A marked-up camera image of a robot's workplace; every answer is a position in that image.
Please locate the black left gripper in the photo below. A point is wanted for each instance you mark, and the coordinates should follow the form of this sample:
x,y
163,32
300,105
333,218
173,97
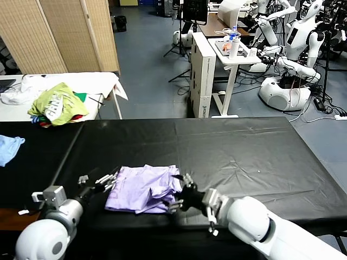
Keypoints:
x,y
90,191

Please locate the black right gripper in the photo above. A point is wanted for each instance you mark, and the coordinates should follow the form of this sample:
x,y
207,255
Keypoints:
x,y
193,199

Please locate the lavender t-shirt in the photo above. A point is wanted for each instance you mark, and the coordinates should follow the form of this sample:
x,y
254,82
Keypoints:
x,y
138,187

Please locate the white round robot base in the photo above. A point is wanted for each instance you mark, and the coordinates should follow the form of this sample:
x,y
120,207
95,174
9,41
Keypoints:
x,y
183,39

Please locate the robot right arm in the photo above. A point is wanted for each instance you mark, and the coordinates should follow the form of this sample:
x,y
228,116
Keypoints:
x,y
257,224

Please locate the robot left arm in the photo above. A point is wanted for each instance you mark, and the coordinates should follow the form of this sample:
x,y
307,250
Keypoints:
x,y
48,241

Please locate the small black table cover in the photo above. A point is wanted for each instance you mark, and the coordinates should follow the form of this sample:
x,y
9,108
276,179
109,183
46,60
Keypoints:
x,y
35,173

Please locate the red garment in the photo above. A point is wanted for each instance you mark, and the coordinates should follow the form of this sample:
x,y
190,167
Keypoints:
x,y
76,117

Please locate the large black table cover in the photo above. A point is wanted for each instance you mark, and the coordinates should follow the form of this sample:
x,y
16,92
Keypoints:
x,y
244,151

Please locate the yellow-green printed t-shirt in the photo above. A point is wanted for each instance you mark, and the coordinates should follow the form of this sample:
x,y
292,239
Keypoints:
x,y
61,107

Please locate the green garment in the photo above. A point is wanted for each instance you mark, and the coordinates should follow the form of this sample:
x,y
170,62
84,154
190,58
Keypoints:
x,y
80,97

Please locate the light blue garment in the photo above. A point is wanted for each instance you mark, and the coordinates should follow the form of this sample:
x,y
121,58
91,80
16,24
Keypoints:
x,y
8,149

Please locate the white tablecloth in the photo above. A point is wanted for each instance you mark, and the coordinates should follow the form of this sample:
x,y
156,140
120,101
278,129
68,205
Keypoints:
x,y
95,82

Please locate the crumpled white garment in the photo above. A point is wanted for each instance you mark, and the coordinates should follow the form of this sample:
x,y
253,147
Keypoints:
x,y
24,90

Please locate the tall white cardboard box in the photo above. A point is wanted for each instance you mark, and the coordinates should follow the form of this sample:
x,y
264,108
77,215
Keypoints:
x,y
202,78

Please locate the black monitor floor stand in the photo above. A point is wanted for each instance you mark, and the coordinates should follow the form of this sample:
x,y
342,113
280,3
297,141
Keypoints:
x,y
183,73

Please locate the white adjustable side table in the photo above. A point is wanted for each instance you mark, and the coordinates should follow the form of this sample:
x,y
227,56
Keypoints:
x,y
231,81

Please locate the black laptop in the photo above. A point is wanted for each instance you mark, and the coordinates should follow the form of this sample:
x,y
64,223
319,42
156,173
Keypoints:
x,y
6,85

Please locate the white humanoid robot with base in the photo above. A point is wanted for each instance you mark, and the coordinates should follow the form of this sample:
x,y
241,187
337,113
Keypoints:
x,y
284,94

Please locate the grey tray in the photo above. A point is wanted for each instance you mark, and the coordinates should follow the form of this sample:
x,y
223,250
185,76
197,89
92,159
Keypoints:
x,y
220,51

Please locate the bamboo folding screen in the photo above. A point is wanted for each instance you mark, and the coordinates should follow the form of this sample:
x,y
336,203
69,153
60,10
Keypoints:
x,y
54,35

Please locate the white tumbler bottle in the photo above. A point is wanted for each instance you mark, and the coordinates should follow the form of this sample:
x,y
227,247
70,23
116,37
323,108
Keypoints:
x,y
233,50

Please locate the white paper cup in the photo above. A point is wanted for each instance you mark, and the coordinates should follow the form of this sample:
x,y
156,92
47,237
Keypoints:
x,y
252,52

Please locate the black tripod stand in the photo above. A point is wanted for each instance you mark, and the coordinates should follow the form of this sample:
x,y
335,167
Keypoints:
x,y
179,35

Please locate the black trash bin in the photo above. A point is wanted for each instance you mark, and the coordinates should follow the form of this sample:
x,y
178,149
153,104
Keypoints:
x,y
120,24

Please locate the black power adapter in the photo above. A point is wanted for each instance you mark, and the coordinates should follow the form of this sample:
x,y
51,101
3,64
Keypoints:
x,y
319,103

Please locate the brown wooden desk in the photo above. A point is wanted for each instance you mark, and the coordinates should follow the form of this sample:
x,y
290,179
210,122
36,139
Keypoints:
x,y
214,28

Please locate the clear water bottle blue cap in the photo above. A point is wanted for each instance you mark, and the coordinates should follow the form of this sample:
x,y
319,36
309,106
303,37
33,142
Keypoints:
x,y
234,32

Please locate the white power strip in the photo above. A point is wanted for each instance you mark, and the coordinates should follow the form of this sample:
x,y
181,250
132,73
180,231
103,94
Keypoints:
x,y
341,117

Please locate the black monitor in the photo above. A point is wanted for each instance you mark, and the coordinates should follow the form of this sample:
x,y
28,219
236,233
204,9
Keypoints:
x,y
194,10

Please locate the white humanoid robot slim arms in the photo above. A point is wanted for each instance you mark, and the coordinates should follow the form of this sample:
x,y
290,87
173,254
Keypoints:
x,y
268,29

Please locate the white curved machine housing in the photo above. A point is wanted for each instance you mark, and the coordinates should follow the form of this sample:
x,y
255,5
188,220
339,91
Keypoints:
x,y
229,12

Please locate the black light stand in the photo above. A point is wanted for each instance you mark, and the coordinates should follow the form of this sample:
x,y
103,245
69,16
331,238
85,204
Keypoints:
x,y
326,67

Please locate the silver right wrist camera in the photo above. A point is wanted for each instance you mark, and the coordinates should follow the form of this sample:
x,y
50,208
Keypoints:
x,y
211,197

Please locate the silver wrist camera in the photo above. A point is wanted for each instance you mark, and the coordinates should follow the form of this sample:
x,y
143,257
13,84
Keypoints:
x,y
52,195
211,197

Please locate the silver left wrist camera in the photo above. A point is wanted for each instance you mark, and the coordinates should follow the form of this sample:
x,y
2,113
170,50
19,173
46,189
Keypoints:
x,y
52,195

